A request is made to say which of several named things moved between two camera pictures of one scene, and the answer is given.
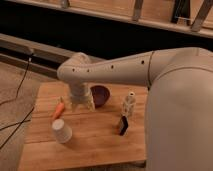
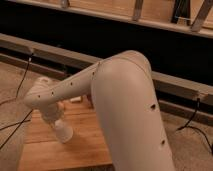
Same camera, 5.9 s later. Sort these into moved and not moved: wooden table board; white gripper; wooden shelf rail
Moved: white gripper
Not moved: wooden shelf rail; wooden table board
